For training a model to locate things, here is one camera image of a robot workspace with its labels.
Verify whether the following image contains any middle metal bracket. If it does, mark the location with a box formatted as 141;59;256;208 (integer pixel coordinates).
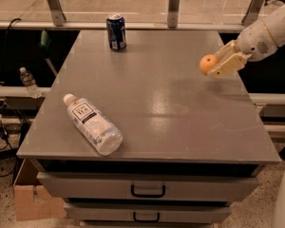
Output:
167;0;180;29

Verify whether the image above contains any drawer black handle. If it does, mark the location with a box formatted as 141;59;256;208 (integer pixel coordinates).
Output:
130;184;166;199
133;212;161;223

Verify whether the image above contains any black cable left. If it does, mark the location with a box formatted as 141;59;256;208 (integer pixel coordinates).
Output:
0;17;31;178

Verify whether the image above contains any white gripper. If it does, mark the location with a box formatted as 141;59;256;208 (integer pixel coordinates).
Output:
207;20;278;78

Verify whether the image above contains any right metal bracket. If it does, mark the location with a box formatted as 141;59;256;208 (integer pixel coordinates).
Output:
241;0;265;28

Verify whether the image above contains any blue pepsi can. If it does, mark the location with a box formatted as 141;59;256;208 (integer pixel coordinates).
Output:
106;14;126;51

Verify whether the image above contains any left metal bracket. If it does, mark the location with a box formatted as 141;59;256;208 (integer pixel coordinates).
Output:
47;0;66;27

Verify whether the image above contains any grey drawer cabinet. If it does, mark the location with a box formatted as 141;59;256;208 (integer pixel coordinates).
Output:
18;30;279;228

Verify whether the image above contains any lower drawer black handle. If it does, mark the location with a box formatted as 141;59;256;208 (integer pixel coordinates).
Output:
133;212;161;223

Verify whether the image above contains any cardboard box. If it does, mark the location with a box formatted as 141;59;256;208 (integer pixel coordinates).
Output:
13;160;67;221

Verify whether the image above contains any orange fruit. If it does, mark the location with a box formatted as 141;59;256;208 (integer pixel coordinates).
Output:
199;54;219;75

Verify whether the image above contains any small water bottle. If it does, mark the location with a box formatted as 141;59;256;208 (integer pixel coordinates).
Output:
19;66;42;99

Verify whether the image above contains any green handled tool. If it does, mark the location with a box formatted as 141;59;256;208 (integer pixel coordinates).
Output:
39;29;57;76

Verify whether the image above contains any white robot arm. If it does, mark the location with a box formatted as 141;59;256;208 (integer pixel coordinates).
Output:
199;4;285;228

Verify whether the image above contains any metal bracket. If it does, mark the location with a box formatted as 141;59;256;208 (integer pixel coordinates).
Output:
47;0;66;27
241;0;265;28
167;0;180;29

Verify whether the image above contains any top drawer black handle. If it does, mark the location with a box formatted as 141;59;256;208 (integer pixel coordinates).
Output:
130;184;166;199

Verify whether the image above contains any clear tea bottle lying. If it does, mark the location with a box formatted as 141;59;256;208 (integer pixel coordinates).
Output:
64;94;123;156

